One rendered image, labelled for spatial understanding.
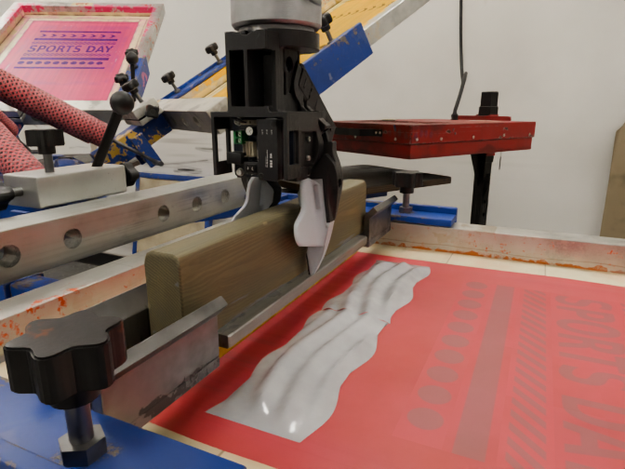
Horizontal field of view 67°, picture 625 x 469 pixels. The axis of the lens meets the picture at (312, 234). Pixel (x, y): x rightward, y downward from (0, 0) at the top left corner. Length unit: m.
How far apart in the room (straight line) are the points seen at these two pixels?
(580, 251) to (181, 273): 0.50
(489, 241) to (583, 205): 1.78
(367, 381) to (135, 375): 0.17
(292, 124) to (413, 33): 2.14
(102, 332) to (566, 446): 0.27
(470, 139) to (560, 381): 1.13
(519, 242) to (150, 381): 0.51
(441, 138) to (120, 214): 0.97
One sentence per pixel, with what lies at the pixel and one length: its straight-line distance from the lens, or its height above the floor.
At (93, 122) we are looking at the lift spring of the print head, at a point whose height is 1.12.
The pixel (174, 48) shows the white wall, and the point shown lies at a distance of 3.17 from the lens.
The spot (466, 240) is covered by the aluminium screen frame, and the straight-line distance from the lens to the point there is 0.68.
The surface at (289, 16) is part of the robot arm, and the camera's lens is 0.40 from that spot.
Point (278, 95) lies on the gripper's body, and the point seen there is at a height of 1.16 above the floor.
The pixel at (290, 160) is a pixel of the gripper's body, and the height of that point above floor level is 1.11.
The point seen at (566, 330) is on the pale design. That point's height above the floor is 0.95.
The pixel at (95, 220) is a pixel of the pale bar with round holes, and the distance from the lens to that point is 0.57.
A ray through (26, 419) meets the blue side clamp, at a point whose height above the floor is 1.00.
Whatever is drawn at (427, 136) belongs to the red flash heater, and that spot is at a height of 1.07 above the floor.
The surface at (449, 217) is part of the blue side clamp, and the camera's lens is 0.69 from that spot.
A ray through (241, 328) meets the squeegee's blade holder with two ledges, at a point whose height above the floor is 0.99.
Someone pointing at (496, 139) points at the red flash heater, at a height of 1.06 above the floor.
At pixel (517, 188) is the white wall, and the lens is 2.43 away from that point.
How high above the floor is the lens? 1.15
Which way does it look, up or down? 15 degrees down
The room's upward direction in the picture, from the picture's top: straight up
